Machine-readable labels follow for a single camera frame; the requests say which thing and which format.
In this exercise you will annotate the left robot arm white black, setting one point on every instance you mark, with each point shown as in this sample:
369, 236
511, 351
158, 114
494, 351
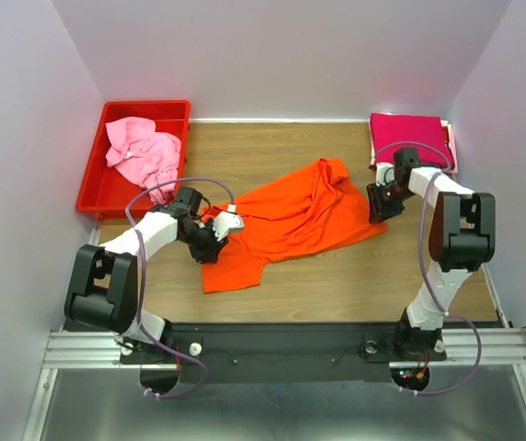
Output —
107, 279

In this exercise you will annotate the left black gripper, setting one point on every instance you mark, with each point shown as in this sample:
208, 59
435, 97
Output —
210, 254

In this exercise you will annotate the red plastic bin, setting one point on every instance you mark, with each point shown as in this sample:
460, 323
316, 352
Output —
104, 192

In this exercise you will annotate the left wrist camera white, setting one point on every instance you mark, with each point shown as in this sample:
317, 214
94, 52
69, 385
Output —
228, 221

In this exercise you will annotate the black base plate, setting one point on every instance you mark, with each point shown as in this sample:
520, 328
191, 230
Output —
284, 353

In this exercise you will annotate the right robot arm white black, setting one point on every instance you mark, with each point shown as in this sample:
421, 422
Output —
460, 237

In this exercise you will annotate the aluminium rail frame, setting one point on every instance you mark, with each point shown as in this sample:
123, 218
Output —
477, 393

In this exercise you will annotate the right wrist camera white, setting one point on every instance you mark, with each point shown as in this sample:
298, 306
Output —
385, 174

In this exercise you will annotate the orange t shirt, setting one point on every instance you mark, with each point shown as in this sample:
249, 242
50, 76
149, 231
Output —
310, 211

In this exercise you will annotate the pink t shirt in bin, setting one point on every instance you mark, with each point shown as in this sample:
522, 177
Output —
141, 154

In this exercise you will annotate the folded magenta t shirt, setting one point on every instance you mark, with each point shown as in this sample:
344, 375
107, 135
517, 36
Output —
410, 135

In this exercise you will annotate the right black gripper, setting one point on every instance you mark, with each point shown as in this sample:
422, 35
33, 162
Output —
378, 210

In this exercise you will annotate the folded light pink shirt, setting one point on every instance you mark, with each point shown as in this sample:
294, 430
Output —
450, 141

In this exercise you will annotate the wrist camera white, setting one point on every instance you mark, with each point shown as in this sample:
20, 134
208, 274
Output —
385, 174
228, 221

